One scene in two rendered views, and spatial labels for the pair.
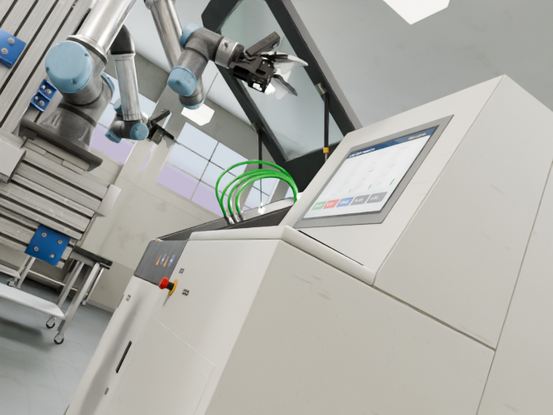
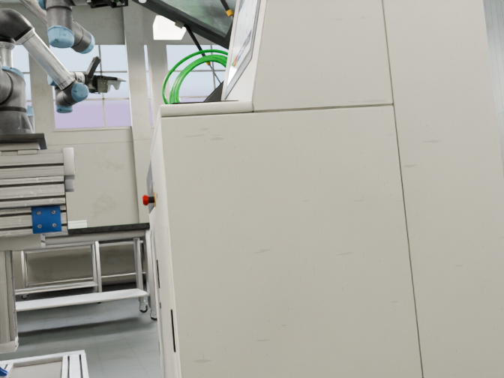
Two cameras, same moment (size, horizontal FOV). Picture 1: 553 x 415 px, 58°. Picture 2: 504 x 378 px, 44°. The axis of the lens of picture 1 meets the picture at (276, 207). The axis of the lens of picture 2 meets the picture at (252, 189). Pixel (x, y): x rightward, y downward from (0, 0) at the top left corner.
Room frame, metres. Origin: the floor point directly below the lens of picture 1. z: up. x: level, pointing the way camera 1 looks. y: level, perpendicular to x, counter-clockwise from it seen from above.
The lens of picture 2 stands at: (-0.48, -0.44, 0.67)
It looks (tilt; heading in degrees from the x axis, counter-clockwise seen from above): 4 degrees up; 9
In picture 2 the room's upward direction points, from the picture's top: 5 degrees counter-clockwise
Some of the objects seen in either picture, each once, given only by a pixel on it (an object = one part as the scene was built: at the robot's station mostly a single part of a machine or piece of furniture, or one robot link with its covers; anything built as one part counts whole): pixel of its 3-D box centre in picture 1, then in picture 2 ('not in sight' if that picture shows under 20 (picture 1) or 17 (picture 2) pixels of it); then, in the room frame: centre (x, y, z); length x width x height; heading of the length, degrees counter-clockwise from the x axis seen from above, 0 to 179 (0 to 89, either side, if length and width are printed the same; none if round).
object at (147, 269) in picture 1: (161, 262); (155, 189); (1.89, 0.31, 0.87); 0.62 x 0.04 x 0.16; 20
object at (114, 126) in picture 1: (119, 129); (65, 99); (2.13, 0.77, 1.33); 0.11 x 0.08 x 0.11; 51
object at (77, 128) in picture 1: (69, 129); (9, 124); (1.40, 0.63, 1.09); 0.15 x 0.15 x 0.10
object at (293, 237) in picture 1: (262, 253); (193, 133); (1.26, -0.01, 0.96); 0.70 x 0.22 x 0.03; 20
